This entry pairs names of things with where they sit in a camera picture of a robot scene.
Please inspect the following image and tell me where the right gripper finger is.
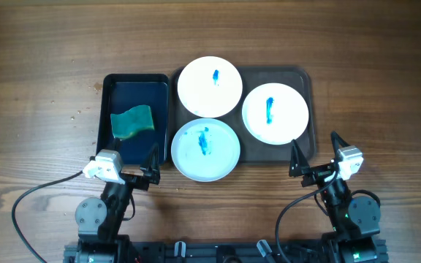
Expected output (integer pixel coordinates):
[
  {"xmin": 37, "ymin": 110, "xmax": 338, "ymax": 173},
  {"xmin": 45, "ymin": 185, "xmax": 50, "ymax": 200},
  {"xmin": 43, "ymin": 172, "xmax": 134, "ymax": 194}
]
[
  {"xmin": 289, "ymin": 140, "xmax": 310, "ymax": 173},
  {"xmin": 330, "ymin": 131, "xmax": 349, "ymax": 153}
]

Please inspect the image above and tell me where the green yellow sponge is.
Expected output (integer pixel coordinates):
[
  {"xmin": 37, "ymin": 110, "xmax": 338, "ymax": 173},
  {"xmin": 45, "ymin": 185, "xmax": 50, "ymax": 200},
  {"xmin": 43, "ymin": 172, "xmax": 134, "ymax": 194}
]
[{"xmin": 110, "ymin": 104, "xmax": 155, "ymax": 140}]

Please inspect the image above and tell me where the pale blue plate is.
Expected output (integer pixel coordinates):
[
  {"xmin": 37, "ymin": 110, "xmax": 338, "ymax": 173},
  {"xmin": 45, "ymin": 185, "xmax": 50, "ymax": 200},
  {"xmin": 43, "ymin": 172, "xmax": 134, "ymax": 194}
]
[{"xmin": 171, "ymin": 118, "xmax": 240, "ymax": 182}]

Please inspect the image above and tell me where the white plate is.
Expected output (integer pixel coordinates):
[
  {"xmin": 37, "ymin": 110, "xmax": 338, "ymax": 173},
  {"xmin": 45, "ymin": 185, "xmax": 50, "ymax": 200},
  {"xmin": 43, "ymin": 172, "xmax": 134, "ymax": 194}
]
[
  {"xmin": 177, "ymin": 56, "xmax": 243, "ymax": 118},
  {"xmin": 242, "ymin": 83, "xmax": 309, "ymax": 145}
]

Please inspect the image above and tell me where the white plate top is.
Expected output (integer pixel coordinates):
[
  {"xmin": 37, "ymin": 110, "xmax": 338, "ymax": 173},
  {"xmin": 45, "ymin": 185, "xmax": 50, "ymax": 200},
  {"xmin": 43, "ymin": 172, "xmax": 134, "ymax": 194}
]
[{"xmin": 177, "ymin": 56, "xmax": 243, "ymax": 118}]

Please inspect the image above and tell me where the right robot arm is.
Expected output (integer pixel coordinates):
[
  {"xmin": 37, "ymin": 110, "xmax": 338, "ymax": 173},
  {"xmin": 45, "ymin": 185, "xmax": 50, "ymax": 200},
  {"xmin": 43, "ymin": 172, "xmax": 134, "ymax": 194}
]
[{"xmin": 289, "ymin": 132, "xmax": 381, "ymax": 262}]

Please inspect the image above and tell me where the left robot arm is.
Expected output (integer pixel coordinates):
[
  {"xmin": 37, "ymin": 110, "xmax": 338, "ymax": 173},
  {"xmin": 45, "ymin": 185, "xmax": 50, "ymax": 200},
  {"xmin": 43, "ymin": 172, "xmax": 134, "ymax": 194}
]
[{"xmin": 64, "ymin": 139, "xmax": 160, "ymax": 263}]

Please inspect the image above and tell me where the black water tray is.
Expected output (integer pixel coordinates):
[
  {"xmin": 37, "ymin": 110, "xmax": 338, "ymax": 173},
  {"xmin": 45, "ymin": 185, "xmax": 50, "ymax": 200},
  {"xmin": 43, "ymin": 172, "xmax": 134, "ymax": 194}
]
[{"xmin": 96, "ymin": 74, "xmax": 170, "ymax": 165}]

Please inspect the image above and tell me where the brown serving tray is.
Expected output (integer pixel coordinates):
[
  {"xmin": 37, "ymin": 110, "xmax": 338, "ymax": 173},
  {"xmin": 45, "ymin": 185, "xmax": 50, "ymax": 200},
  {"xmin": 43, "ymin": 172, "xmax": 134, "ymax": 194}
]
[{"xmin": 167, "ymin": 66, "xmax": 316, "ymax": 165}]

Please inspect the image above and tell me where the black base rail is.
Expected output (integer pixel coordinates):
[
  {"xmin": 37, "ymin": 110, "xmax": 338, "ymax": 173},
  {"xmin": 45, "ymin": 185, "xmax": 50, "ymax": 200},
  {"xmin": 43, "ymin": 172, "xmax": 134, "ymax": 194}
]
[{"xmin": 63, "ymin": 240, "xmax": 390, "ymax": 263}]

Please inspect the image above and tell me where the left black cable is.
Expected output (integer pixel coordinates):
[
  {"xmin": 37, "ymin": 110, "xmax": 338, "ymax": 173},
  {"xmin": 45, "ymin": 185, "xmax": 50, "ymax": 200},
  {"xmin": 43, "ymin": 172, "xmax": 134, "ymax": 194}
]
[{"xmin": 11, "ymin": 169, "xmax": 85, "ymax": 263}]

